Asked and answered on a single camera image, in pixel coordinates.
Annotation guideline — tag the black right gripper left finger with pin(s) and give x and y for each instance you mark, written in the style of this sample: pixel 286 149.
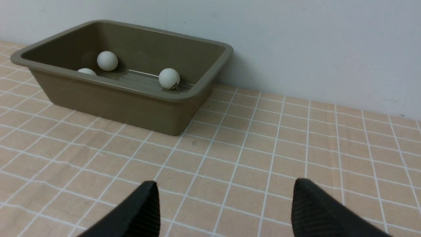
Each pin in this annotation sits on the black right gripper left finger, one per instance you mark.
pixel 138 215

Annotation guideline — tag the orange checkered tablecloth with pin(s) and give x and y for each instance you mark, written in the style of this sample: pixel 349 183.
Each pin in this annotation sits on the orange checkered tablecloth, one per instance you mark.
pixel 231 173

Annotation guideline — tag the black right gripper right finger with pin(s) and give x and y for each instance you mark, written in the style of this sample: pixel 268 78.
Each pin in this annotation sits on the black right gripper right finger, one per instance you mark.
pixel 315 213

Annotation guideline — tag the olive green plastic bin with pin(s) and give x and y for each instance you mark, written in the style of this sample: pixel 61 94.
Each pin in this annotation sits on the olive green plastic bin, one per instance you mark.
pixel 131 93

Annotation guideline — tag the white ball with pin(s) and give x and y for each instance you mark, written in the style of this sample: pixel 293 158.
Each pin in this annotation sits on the white ball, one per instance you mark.
pixel 107 61
pixel 169 78
pixel 87 71

